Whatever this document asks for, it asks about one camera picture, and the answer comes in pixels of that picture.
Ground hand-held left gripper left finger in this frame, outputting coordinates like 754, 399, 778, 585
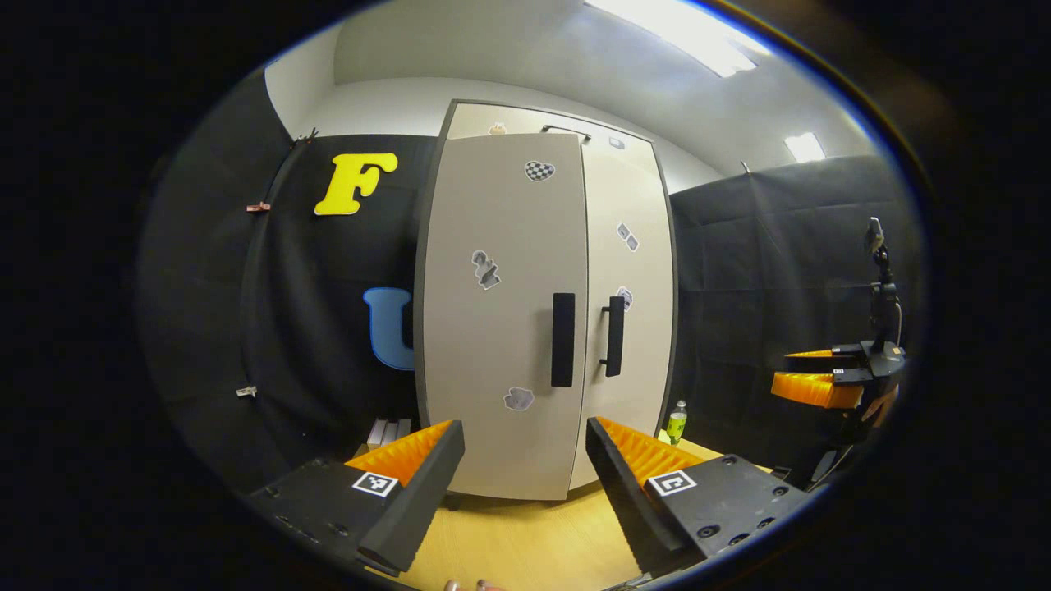
246, 419, 466, 577

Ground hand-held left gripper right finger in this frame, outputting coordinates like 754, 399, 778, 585
585, 416, 810, 577

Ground white cabinet door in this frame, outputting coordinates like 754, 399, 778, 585
415, 133, 590, 502
569, 140, 676, 492

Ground white shoe cabinet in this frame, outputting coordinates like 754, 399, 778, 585
413, 100, 678, 503

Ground white cabinet drawer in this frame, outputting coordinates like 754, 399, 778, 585
447, 103, 658, 153

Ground small white boxes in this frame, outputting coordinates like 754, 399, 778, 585
367, 419, 411, 451

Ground small ceiling light panel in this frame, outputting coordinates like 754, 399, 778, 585
784, 133, 826, 163

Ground large ceiling light panel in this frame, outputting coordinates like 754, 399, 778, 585
585, 0, 773, 79

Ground black door handle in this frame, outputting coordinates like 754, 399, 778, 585
551, 293, 576, 387
599, 296, 625, 378

